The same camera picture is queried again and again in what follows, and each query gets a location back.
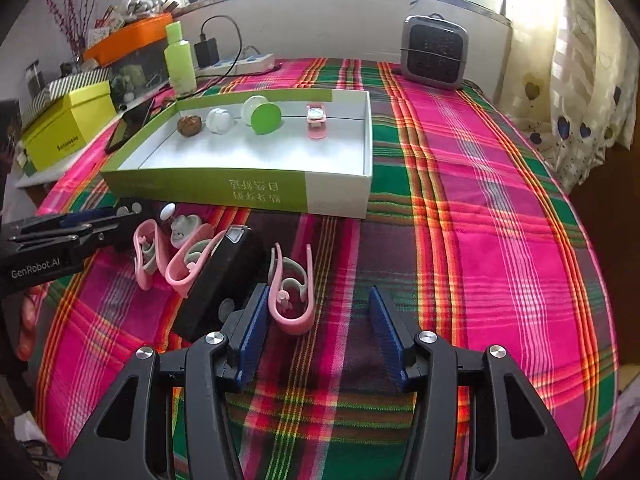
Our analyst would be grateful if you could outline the plaid pink green bedsheet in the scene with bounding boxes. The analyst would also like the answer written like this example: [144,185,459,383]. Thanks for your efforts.
[34,57,622,480]

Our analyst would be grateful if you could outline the black charger with cable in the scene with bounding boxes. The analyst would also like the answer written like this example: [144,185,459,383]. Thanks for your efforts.
[174,14,284,99]

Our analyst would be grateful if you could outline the striped grey gift box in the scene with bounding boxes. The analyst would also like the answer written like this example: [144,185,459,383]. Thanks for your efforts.
[21,67,111,128]

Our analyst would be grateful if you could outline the pink looped clip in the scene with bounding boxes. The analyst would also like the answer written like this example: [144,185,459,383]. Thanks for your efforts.
[165,223,226,298]

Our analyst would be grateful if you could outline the grey small space heater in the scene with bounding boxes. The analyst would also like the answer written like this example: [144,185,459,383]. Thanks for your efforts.
[400,13,469,90]

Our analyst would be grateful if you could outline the orange storage bin lid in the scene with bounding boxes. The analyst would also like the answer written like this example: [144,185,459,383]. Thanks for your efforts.
[82,13,174,67]

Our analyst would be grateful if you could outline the white power strip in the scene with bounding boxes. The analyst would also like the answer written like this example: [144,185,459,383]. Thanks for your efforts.
[195,53,276,77]

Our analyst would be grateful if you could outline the green lotion bottle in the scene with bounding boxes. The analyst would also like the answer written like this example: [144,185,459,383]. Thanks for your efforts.
[164,22,196,96]

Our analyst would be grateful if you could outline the white ribbed jar cap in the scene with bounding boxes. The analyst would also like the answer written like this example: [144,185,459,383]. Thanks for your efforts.
[205,107,234,134]

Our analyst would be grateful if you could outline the black rectangular device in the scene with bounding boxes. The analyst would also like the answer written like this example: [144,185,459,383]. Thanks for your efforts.
[172,224,268,342]

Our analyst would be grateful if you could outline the black oval disc holder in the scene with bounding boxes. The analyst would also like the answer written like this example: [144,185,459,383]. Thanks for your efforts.
[114,198,153,252]

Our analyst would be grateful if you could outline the clear plastic storage bin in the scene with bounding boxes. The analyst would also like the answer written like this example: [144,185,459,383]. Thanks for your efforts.
[108,39,169,106]

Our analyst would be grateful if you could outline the black smartphone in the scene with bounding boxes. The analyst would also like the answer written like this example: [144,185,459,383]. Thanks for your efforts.
[104,98,154,154]

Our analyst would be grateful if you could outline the green white spool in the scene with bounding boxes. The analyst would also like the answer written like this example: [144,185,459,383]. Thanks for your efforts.
[241,96,282,136]

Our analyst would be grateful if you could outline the heart pattern curtain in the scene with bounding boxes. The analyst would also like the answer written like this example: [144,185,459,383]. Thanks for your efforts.
[499,0,639,192]

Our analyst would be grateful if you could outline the person's left hand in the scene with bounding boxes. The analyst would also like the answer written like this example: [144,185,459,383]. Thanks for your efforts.
[16,285,52,361]

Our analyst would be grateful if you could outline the green white cardboard box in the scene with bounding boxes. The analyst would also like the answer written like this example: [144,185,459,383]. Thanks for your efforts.
[101,88,373,219]

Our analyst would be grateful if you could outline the yellow shoebox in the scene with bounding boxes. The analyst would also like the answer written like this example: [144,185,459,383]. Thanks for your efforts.
[20,80,118,172]

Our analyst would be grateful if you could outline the pink curved clip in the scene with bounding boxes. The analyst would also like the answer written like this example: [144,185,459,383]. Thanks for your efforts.
[132,219,172,290]

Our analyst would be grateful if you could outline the red dried branches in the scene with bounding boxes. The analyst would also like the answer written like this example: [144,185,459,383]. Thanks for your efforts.
[39,0,101,61]

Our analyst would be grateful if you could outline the large brown walnut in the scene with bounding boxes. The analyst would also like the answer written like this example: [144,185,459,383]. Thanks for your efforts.
[177,115,203,138]

